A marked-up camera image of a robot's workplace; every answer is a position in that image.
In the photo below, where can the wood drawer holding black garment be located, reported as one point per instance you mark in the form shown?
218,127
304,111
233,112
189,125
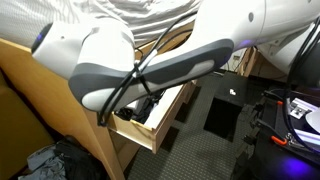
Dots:
166,113

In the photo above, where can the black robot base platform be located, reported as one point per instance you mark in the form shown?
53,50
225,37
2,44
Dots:
266,160

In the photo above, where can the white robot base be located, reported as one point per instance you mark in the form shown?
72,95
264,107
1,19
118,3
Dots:
315,121

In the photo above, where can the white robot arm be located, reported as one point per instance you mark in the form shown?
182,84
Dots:
216,26

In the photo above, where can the plain closed wood drawer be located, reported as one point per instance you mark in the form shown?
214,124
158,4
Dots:
126,150

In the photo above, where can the black garment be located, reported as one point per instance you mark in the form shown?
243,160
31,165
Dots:
146,106

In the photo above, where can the black computer tower case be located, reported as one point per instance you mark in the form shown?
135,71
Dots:
230,83

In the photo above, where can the wooden desk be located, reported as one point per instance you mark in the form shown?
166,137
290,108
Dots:
253,63

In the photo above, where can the black clothes pile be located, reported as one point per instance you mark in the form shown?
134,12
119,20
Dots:
80,160

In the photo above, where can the orange black bar clamp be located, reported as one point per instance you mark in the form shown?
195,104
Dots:
278,140
271,96

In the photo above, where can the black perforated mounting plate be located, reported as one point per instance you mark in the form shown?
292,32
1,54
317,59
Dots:
276,121

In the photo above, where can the grey clothes pile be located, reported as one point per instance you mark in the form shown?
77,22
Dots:
43,163

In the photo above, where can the white striped bed mattress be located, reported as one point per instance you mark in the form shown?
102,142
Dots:
20,16

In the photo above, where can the white wall outlet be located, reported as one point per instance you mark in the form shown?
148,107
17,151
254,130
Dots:
236,57

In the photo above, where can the silver corner bracket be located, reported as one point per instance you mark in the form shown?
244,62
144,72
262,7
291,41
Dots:
298,112

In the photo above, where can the silver aluminium extrusion post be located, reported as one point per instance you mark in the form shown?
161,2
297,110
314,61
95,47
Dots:
310,136
306,106

